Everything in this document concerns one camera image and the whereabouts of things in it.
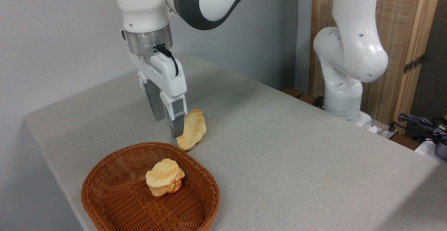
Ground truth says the brown wicker basket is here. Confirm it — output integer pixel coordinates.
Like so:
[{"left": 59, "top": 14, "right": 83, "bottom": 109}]
[{"left": 81, "top": 141, "right": 221, "bottom": 231}]

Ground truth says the round golden bread roll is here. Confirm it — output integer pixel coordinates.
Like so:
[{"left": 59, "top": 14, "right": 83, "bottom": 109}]
[{"left": 145, "top": 158, "right": 186, "bottom": 198}]

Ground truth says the long golden bread loaf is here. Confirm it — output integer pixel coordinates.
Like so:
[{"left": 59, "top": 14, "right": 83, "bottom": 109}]
[{"left": 176, "top": 109, "right": 207, "bottom": 151}]

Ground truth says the wooden woven screen panel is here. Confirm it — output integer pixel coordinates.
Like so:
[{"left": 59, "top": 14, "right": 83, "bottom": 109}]
[{"left": 309, "top": 0, "right": 444, "bottom": 134}]

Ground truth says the grey box with white base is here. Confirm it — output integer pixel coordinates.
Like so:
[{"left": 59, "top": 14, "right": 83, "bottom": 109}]
[{"left": 415, "top": 137, "right": 447, "bottom": 162}]

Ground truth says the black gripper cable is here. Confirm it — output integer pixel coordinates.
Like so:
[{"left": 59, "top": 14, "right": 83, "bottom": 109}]
[{"left": 156, "top": 44, "right": 179, "bottom": 77}]

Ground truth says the dark metal screen hinge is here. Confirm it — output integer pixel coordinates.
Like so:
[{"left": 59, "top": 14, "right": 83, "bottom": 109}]
[{"left": 403, "top": 54, "right": 426, "bottom": 75}]

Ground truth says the grey tablecloth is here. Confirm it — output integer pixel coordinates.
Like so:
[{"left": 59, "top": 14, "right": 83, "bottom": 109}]
[{"left": 23, "top": 54, "right": 447, "bottom": 231}]

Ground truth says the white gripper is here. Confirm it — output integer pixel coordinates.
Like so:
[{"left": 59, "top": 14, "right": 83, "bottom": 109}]
[{"left": 129, "top": 53, "right": 188, "bottom": 140}]

